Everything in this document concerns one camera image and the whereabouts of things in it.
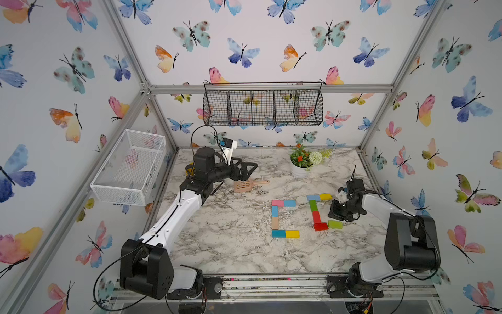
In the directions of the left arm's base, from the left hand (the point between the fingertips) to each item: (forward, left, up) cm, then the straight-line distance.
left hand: (250, 161), depth 76 cm
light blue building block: (-7, -11, -28) cm, 31 cm away
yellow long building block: (+1, -37, -29) cm, 47 cm away
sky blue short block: (-3, -18, -29) cm, 34 cm away
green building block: (-4, -30, -29) cm, 42 cm away
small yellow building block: (-18, -18, -29) cm, 39 cm away
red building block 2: (-15, -31, -30) cm, 45 cm away
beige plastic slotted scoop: (+7, +3, -27) cm, 28 cm away
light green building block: (-14, -37, -28) cm, 49 cm away
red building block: (-11, -30, -28) cm, 43 cm away
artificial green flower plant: (+14, -24, -14) cm, 31 cm away
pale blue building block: (0, -30, -28) cm, 42 cm away
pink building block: (-3, -14, -29) cm, 32 cm away
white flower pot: (+12, -24, -23) cm, 35 cm away
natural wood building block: (-12, -11, -30) cm, 34 cm away
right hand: (-9, -37, -26) cm, 46 cm away
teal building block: (-17, -12, -30) cm, 37 cm away
